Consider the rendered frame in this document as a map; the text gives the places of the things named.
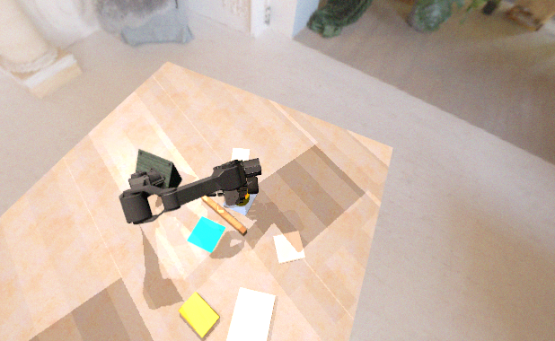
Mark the orange wood-grain bar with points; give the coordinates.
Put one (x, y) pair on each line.
(222, 213)

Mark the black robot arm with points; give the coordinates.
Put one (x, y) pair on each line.
(228, 177)

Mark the yellow flat block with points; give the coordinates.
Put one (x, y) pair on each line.
(199, 314)

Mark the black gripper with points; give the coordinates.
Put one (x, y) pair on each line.
(252, 185)

